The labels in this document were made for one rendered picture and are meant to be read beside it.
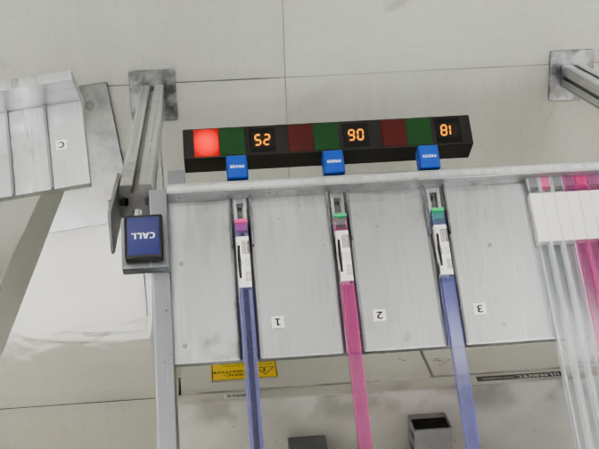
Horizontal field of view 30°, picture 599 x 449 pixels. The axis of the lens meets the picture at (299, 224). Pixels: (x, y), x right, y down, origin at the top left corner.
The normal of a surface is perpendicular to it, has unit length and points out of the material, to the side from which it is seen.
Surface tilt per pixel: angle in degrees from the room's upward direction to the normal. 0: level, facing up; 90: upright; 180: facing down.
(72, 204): 0
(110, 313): 0
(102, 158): 0
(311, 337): 43
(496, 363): 90
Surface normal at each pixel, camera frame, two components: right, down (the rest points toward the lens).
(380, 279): 0.04, -0.43
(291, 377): -0.04, -0.95
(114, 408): 0.09, 0.31
